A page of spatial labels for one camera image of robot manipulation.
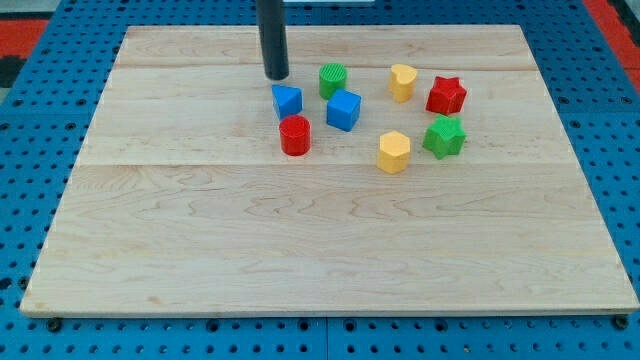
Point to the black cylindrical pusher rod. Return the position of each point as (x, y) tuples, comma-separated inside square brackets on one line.
[(271, 22)]

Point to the yellow heart block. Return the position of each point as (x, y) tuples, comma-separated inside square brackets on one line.
[(402, 82)]

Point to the red star block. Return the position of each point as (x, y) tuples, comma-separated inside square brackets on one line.
[(446, 96)]

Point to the green star block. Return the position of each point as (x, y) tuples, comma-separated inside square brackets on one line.
[(445, 136)]

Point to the green cylinder block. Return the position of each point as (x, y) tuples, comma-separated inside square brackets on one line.
[(332, 77)]

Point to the blue triangular prism block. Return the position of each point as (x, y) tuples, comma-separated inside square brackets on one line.
[(287, 100)]

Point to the red cylinder block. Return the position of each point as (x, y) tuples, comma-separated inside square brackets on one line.
[(295, 135)]

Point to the blue cube block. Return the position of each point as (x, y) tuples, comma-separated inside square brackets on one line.
[(343, 110)]

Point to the yellow hexagon block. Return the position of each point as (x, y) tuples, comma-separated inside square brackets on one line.
[(393, 152)]

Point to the light wooden board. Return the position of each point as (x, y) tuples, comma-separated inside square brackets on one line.
[(182, 204)]

